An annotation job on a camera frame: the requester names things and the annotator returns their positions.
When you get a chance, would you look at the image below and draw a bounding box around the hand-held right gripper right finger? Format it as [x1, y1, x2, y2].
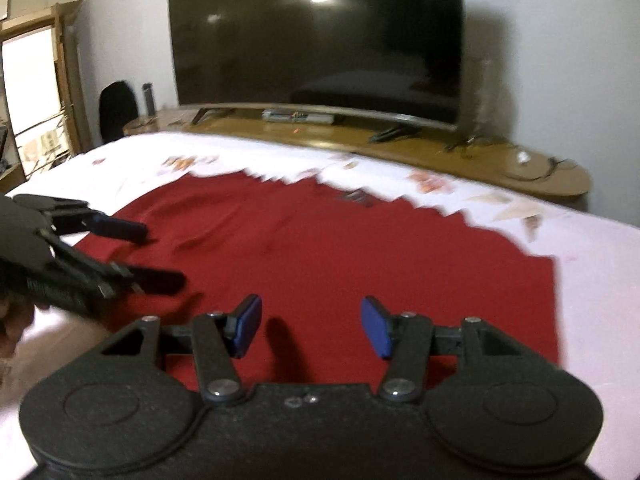
[361, 296, 541, 405]

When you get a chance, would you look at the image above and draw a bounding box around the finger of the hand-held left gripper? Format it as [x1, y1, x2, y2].
[47, 199, 150, 245]
[59, 246, 187, 300]

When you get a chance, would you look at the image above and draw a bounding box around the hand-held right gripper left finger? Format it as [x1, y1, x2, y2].
[100, 294, 264, 405]

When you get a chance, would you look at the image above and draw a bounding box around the red embellished sweater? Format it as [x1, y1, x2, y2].
[75, 170, 562, 393]

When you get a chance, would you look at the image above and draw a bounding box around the person's left hand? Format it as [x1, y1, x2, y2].
[0, 296, 37, 360]

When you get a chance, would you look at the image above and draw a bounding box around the black chair back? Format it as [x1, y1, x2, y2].
[98, 80, 139, 144]

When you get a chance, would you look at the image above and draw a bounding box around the wooden television stand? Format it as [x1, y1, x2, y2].
[122, 104, 594, 202]

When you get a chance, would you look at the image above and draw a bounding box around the silver set-top box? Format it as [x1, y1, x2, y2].
[262, 108, 335, 125]

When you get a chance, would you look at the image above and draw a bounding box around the white floral bedsheet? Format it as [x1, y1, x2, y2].
[0, 131, 640, 480]

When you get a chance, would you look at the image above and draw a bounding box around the clear glass vase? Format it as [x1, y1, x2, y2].
[470, 52, 507, 136]

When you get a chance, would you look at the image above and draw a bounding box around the black curved television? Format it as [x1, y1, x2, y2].
[166, 0, 467, 143]

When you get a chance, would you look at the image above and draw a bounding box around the wooden window frame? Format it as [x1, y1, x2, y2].
[0, 2, 92, 182]

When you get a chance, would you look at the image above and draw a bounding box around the black cable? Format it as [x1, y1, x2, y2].
[444, 134, 577, 182]

